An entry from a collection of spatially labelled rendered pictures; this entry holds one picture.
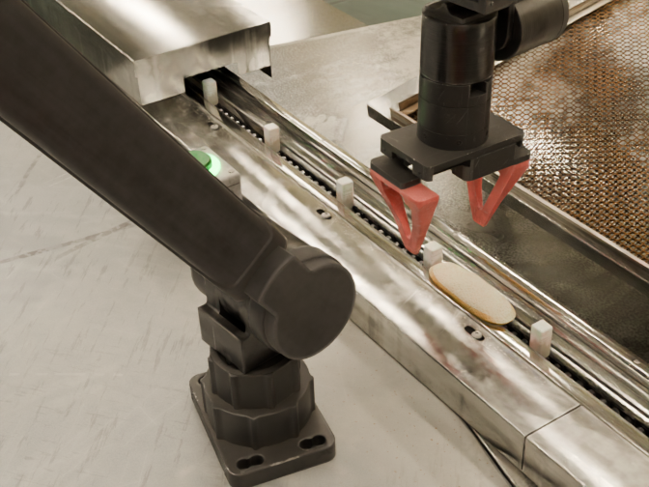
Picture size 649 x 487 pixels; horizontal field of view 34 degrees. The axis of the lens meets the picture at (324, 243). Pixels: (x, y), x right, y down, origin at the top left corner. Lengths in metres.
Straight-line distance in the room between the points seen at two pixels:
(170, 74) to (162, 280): 0.31
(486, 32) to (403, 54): 0.63
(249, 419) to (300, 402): 0.04
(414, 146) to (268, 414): 0.24
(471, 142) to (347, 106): 0.47
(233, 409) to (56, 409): 0.17
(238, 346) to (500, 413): 0.20
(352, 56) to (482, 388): 0.70
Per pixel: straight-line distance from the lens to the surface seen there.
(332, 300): 0.75
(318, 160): 1.12
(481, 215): 0.92
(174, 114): 1.21
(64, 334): 0.97
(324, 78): 1.36
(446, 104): 0.81
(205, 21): 1.29
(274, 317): 0.72
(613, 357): 0.87
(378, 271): 0.93
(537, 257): 1.03
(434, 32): 0.79
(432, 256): 0.95
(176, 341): 0.94
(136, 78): 1.22
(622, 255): 0.91
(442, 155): 0.82
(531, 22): 0.84
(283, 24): 1.53
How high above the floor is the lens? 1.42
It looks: 35 degrees down
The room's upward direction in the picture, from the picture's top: 2 degrees counter-clockwise
